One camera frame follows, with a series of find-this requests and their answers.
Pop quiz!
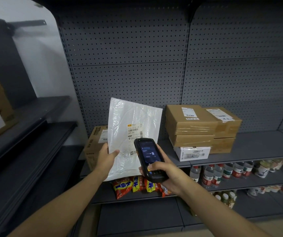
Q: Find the person's left forearm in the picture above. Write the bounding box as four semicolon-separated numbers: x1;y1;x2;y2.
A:
8;170;107;237

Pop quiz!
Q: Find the row of red label bottles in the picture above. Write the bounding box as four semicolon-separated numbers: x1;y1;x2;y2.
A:
202;157;283;188

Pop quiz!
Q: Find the large brown printed carton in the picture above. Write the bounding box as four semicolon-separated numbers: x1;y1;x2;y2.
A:
83;125;110;172

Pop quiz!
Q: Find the grey pegboard shelf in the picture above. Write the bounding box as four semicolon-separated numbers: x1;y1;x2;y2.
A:
28;0;283;237

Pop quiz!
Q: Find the cluster of yellow drink bottles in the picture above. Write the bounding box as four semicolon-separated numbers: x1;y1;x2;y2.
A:
212;190;238;210

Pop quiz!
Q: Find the clear water bottle red label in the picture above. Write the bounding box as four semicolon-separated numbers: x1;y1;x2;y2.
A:
190;166;202;183

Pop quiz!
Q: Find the black handheld barcode scanner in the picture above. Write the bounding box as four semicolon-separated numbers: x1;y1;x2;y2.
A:
133;138;169;183

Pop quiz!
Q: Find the small brown box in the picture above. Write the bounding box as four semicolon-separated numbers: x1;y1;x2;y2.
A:
209;137;236;155

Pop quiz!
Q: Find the row of small white bottles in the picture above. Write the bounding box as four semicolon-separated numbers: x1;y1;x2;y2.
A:
246;183;282;197

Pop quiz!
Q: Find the person's right hand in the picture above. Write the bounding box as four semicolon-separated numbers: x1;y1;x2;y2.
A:
147;144;190;197

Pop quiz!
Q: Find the pile of red snack packets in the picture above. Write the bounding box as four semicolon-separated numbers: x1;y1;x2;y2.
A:
112;175;172;200

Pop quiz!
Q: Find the person's left hand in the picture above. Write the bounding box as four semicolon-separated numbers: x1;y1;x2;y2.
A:
93;142;120;180

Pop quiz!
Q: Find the white mailer envelope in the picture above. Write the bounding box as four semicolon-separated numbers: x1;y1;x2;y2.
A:
104;97;164;182

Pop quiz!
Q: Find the person's right forearm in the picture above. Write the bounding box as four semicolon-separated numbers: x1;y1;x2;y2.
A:
178;181;270;237

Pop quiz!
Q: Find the dark grey side shelving unit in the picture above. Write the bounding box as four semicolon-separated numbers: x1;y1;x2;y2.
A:
0;14;84;237

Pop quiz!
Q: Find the small brown box handwritten label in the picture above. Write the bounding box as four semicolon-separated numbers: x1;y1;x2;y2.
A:
204;107;243;139

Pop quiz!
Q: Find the white printed carton box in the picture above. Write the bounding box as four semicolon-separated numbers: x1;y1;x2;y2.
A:
173;146;212;162

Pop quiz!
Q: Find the brown box top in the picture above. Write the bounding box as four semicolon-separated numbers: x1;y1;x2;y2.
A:
169;134;216;148

